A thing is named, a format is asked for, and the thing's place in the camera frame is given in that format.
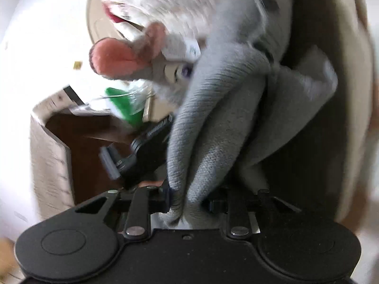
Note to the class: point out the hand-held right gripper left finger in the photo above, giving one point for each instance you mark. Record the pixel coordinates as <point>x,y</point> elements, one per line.
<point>167,201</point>

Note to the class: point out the brown wooden dresser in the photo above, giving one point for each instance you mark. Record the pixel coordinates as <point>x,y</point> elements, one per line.
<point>88,159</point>

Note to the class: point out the grey knit sweater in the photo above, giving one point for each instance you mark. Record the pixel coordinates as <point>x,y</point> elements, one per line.
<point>207,139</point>

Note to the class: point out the white quilted bear-print bedspread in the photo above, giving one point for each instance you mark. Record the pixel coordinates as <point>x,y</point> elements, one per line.
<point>177,3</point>

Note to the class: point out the grey plush rabbit toy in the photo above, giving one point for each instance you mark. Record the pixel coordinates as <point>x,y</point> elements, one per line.
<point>118,62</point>

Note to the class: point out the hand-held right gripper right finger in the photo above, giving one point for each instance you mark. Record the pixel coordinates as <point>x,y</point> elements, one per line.
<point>213,205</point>

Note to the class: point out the green and white bag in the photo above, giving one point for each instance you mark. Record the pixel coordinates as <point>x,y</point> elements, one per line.
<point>124,106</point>

